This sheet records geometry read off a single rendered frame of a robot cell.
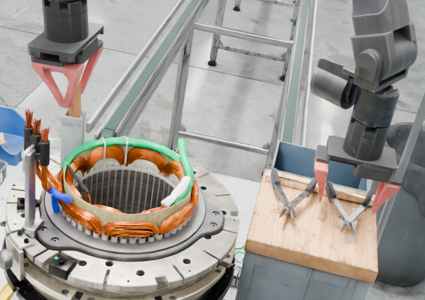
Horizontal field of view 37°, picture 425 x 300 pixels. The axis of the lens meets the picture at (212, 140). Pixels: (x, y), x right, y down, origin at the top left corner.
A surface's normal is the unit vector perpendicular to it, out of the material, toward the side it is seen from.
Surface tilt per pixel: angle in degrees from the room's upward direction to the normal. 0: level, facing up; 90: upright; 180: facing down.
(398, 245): 93
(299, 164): 90
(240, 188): 0
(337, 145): 2
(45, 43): 6
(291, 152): 90
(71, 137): 90
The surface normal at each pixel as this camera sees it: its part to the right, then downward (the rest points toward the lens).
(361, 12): -0.80, 0.08
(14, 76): 0.15, -0.85
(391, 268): -0.33, 0.48
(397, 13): 0.65, 0.05
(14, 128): -0.12, 0.46
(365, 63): -0.73, 0.33
